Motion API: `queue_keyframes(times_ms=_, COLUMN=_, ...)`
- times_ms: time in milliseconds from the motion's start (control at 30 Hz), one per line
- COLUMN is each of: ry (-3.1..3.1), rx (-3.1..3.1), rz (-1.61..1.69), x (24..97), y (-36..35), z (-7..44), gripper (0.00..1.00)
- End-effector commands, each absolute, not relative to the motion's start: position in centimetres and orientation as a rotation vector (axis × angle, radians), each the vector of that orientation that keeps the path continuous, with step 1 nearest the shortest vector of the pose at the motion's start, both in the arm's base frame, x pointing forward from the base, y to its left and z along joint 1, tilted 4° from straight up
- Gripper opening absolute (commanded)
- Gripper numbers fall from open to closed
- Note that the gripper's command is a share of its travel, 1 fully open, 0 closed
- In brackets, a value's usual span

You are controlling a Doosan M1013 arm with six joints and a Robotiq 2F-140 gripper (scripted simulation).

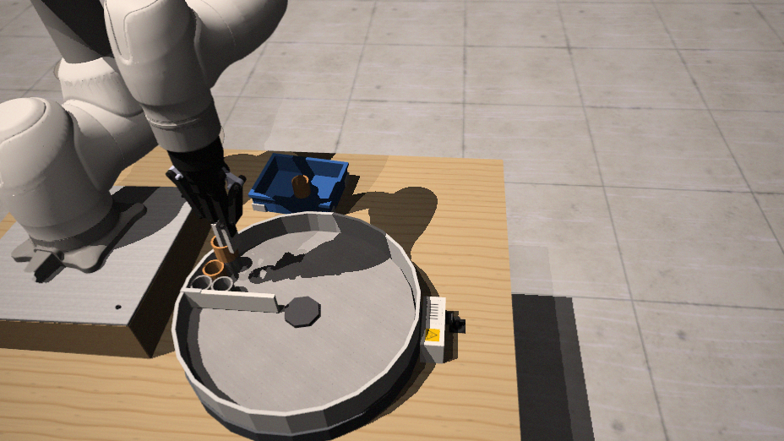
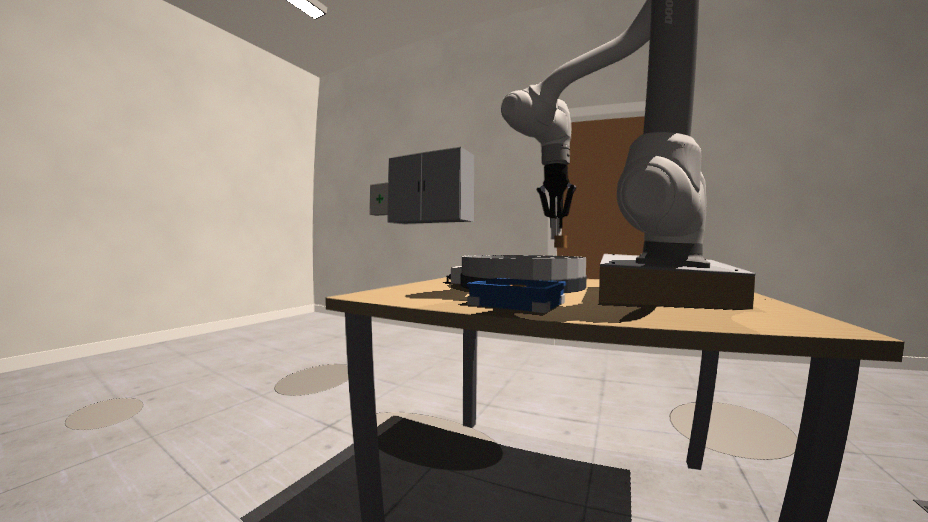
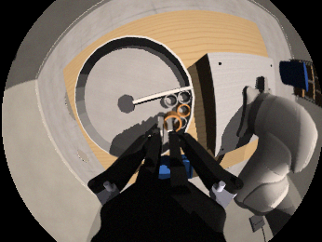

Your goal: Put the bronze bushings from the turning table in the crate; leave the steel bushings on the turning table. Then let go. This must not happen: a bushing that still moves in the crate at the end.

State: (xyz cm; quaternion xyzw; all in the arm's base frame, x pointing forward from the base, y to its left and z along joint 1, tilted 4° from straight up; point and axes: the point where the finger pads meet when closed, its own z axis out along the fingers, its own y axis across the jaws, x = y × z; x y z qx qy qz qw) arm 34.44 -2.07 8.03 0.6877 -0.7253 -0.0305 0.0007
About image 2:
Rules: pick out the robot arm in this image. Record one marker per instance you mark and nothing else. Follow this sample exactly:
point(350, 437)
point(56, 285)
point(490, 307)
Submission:
point(656, 196)

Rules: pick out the blue plastic crate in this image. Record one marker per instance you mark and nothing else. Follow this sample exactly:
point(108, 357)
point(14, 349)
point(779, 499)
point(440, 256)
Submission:
point(538, 296)

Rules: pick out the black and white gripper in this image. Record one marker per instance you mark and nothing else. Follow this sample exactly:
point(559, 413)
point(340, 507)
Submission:
point(556, 182)

